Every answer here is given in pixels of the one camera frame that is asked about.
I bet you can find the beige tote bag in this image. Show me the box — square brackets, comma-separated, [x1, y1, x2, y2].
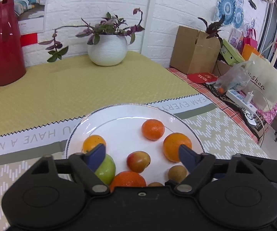
[242, 41, 277, 112]

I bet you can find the white power strip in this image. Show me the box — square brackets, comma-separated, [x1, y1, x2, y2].
[225, 89, 257, 115]

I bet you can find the dark purple plant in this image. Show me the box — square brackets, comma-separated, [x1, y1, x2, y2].
[198, 15, 225, 48]

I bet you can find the clear plastic bag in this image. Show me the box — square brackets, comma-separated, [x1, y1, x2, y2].
[214, 60, 255, 95]

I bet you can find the brown kiwi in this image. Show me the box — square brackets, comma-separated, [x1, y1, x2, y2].
[168, 165, 188, 183]
[148, 182, 163, 187]

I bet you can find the white plant pot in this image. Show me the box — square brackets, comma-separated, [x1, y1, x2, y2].
[87, 35, 127, 67]

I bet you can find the white ceramic plate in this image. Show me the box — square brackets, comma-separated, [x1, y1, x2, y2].
[64, 104, 204, 184]

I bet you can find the orange tangerine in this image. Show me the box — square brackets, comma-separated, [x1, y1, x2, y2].
[141, 119, 165, 141]
[110, 171, 146, 192]

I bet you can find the purple green trailing plant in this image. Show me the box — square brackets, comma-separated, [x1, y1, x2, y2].
[38, 8, 145, 63]

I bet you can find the yellow orange citrus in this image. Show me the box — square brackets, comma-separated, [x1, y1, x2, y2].
[82, 135, 107, 153]

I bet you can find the large orange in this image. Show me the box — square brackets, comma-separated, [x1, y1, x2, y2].
[162, 132, 192, 162]

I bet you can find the blue paper fan decoration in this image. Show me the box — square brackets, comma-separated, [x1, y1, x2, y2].
[214, 0, 237, 26]

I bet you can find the cardboard box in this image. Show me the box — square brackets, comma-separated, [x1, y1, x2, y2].
[170, 26, 221, 74]

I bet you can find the tall red thermos jug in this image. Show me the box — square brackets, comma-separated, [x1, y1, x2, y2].
[0, 0, 26, 86]

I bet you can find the red envelope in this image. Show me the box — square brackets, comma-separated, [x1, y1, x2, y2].
[187, 73, 218, 84]

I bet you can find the green file box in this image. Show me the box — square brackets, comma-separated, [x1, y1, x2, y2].
[220, 39, 245, 66]

